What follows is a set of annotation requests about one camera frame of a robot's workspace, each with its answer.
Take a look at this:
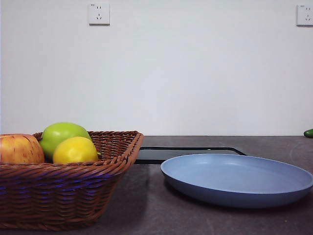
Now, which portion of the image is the yellow lemon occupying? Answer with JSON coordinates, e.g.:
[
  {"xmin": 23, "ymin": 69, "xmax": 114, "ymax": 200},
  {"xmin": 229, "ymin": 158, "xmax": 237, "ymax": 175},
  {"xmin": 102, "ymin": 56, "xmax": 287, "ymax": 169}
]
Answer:
[{"xmin": 52, "ymin": 136, "xmax": 102, "ymax": 165}]

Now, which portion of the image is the blue round plate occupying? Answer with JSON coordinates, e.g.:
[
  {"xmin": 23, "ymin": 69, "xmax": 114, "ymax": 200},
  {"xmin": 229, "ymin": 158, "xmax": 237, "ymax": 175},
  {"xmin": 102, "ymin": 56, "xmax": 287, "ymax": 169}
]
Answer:
[{"xmin": 160, "ymin": 153, "xmax": 313, "ymax": 209}]

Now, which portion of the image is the brown wicker basket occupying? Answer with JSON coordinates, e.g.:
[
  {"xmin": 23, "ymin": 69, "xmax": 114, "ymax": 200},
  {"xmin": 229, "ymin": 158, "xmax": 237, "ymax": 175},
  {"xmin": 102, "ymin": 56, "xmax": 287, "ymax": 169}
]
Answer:
[{"xmin": 0, "ymin": 130, "xmax": 145, "ymax": 231}]

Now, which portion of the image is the black flat tray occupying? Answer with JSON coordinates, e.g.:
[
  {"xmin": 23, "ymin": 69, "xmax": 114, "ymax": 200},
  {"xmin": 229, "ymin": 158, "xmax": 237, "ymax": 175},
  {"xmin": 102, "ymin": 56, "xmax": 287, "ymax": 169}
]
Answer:
[{"xmin": 134, "ymin": 146, "xmax": 247, "ymax": 165}]

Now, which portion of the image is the green apple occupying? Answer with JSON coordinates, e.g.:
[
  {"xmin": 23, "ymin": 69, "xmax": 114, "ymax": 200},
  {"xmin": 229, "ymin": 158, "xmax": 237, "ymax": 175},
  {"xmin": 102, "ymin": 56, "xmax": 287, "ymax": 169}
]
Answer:
[{"xmin": 39, "ymin": 122, "xmax": 93, "ymax": 161}]

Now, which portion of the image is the red yellow apple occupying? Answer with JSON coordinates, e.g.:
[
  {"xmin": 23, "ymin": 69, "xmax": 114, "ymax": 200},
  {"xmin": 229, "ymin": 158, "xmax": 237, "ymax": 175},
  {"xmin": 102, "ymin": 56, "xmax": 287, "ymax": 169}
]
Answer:
[{"xmin": 0, "ymin": 133, "xmax": 45, "ymax": 164}]

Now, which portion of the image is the white wall socket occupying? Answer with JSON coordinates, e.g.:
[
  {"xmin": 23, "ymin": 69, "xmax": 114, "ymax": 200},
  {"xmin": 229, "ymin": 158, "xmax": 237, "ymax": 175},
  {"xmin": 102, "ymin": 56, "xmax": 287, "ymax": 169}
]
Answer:
[
  {"xmin": 296, "ymin": 4, "xmax": 313, "ymax": 27},
  {"xmin": 88, "ymin": 2, "xmax": 111, "ymax": 26}
]

